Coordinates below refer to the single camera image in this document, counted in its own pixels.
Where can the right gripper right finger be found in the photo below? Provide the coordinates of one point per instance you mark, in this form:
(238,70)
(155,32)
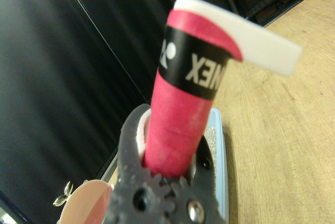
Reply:
(199,208)

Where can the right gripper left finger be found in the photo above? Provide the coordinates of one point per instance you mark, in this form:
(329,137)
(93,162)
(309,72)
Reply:
(131,182)

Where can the blue litter tray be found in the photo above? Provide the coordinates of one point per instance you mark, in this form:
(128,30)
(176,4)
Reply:
(221,182)

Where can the white bin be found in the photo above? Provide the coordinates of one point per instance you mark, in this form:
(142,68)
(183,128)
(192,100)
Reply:
(78,203)

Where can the black curtain stand foot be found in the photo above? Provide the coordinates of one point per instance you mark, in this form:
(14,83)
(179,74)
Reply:
(285,4)

